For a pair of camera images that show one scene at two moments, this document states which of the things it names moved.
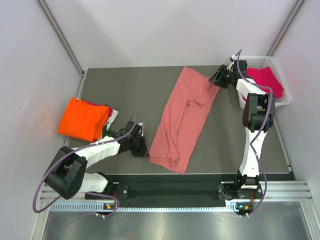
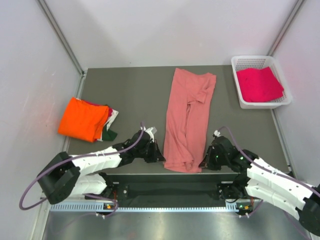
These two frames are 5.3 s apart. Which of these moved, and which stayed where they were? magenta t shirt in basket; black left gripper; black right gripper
Moved: black left gripper; black right gripper
Stayed: magenta t shirt in basket
